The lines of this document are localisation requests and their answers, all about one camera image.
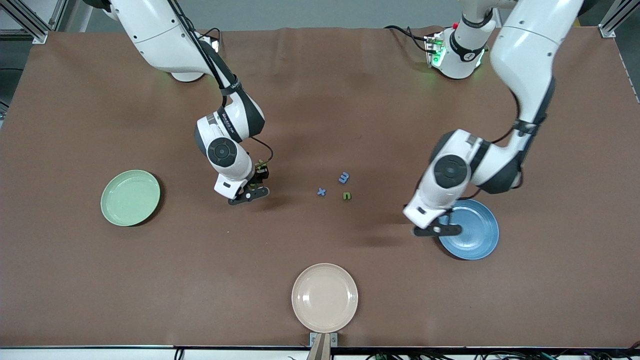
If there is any blue plate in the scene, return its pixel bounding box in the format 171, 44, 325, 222
436, 198, 500, 261

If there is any beige camera support pole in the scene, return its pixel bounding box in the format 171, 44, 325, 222
306, 334, 332, 360

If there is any brown table mat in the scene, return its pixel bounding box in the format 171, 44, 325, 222
0, 26, 640, 349

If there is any green plate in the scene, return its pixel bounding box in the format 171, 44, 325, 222
100, 169, 161, 227

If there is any aluminium frame post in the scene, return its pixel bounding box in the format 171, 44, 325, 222
0, 0, 69, 45
598, 0, 640, 39

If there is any beige plate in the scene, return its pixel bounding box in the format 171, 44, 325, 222
291, 263, 359, 334

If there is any white table edge rail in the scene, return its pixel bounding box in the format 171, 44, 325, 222
0, 346, 640, 360

